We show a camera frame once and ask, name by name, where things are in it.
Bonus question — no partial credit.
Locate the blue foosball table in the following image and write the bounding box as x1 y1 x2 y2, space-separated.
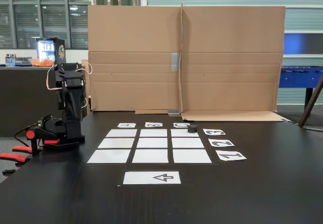
278 65 323 111

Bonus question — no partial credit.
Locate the red handled clamp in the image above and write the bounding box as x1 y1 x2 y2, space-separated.
0 145 33 165

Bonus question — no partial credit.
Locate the black mini fridge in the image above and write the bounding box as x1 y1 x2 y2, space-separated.
36 37 67 67

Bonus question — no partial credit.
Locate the paper sheet number 3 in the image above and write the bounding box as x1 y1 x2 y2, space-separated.
202 128 227 136

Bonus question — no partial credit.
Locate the large brown cardboard box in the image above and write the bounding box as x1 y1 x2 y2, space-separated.
87 3 290 122

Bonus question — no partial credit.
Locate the white arrow paper sheet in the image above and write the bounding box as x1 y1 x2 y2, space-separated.
123 171 182 185

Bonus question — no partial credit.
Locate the black clamp red button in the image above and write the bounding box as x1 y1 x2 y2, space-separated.
25 126 62 157

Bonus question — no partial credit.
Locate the small black clamp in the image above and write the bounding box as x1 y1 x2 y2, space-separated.
1 167 17 177

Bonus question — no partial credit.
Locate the green controller board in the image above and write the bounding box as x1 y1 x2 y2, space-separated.
37 114 51 128

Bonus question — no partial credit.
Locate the paper sheet number 1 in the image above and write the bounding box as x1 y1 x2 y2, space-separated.
216 151 247 162

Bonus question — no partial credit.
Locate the black power cable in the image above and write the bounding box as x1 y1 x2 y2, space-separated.
14 125 37 147

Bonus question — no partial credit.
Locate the brown wooden stand leg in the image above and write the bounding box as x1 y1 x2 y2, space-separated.
297 77 323 128

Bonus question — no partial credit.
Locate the bowl of orange snacks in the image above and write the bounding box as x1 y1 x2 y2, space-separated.
30 58 56 68

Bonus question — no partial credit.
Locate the paper sheet number 2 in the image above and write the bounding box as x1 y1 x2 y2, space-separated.
208 138 235 148

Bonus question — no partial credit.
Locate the dark brown counter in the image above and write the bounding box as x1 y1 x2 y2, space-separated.
0 66 88 138

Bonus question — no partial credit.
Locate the blue white box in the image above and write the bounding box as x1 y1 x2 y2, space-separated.
5 53 17 68

